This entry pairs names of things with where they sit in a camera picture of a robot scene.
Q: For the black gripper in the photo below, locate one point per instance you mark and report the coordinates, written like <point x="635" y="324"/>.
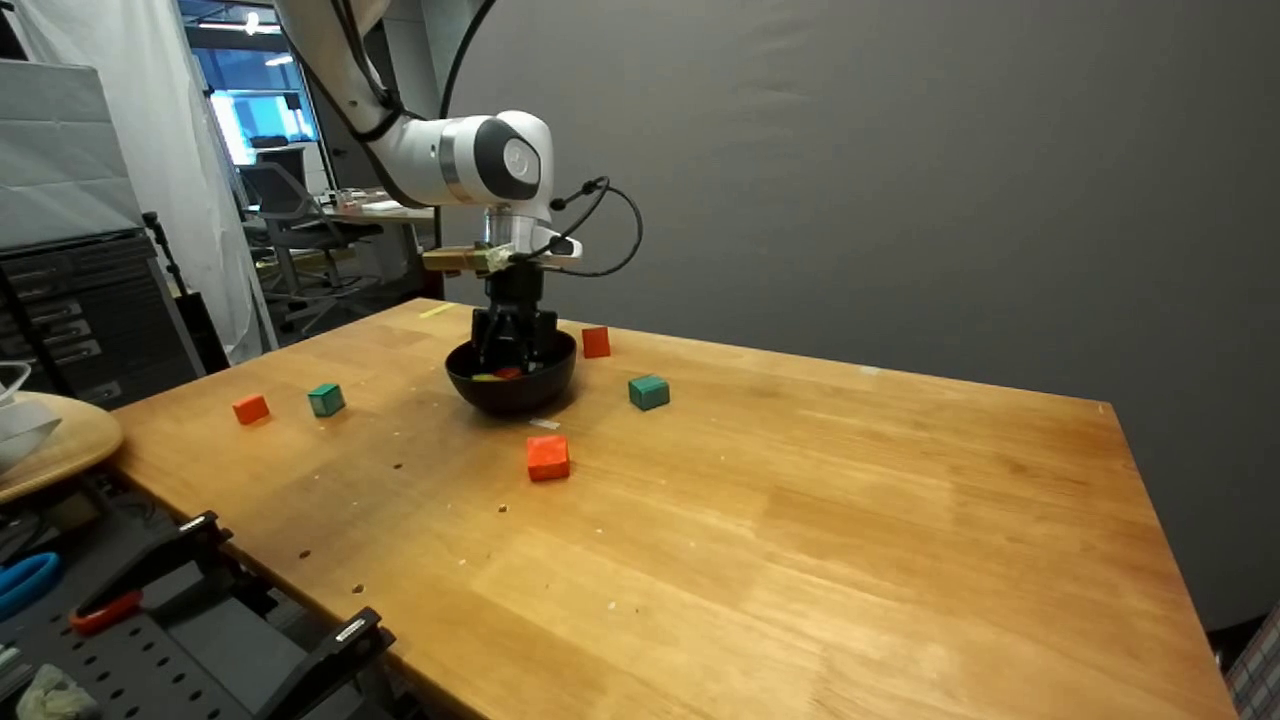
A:
<point x="514" y="324"/>

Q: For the red hexagonal block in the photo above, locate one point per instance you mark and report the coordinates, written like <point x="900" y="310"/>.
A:
<point x="598" y="342"/>

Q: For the teal green block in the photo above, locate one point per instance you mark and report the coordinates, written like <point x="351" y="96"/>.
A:
<point x="649" y="392"/>

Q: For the small teal block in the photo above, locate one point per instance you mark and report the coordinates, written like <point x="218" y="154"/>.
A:
<point x="327" y="403"/>

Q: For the small orange block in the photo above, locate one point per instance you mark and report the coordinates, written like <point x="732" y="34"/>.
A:
<point x="251" y="408"/>

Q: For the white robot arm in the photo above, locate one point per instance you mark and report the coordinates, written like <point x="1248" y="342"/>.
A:
<point x="497" y="160"/>

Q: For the black bowl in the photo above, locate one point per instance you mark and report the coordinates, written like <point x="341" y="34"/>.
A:
<point x="514" y="388"/>

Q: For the black equipment rack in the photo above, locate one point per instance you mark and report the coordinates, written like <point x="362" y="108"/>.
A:
<point x="95" y="318"/>

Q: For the black pegboard tool tray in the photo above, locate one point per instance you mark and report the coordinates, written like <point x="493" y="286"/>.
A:
<point x="211" y="641"/>

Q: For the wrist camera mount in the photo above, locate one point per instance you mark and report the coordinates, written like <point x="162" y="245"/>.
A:
<point x="464" y="259"/>

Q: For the blue handled tool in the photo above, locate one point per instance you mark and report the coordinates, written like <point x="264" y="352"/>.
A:
<point x="24" y="582"/>

